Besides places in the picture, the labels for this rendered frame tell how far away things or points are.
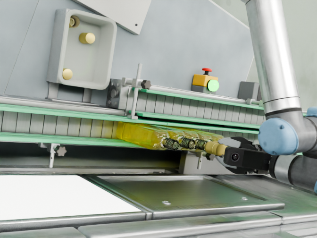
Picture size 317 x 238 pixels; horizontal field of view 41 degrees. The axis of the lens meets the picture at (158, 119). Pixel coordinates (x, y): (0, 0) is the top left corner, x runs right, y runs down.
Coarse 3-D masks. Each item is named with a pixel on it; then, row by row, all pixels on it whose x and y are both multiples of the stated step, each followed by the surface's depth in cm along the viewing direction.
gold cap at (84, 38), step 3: (81, 33) 134; (84, 33) 132; (87, 33) 131; (90, 33) 131; (81, 36) 133; (84, 36) 131; (87, 36) 131; (90, 36) 131; (93, 36) 132; (81, 39) 133; (84, 39) 131; (87, 39) 131; (90, 39) 131; (93, 39) 132; (81, 42) 134; (84, 42) 133; (87, 42) 131; (90, 42) 132
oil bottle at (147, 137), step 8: (120, 128) 132; (128, 128) 129; (136, 128) 125; (144, 128) 123; (152, 128) 124; (120, 136) 132; (128, 136) 128; (136, 136) 125; (144, 136) 122; (152, 136) 119; (160, 136) 118; (168, 136) 120; (144, 144) 122; (152, 144) 119; (160, 144) 118
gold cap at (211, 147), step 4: (208, 144) 120; (212, 144) 119; (216, 144) 118; (220, 144) 118; (208, 148) 119; (212, 148) 118; (216, 148) 117; (220, 148) 118; (208, 152) 120; (212, 152) 118; (216, 152) 117; (220, 152) 118
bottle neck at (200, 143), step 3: (195, 138) 126; (195, 141) 124; (198, 141) 124; (201, 141) 123; (204, 141) 122; (207, 141) 122; (195, 144) 124; (198, 144) 123; (201, 144) 122; (204, 144) 124; (195, 147) 125; (198, 147) 123; (201, 147) 122; (204, 147) 124; (204, 150) 122
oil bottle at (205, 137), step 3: (171, 126) 143; (186, 129) 138; (195, 132) 133; (198, 132) 134; (201, 135) 130; (204, 135) 130; (207, 135) 131; (201, 138) 129; (204, 138) 129; (207, 138) 129; (210, 138) 130; (198, 150) 130; (201, 150) 129
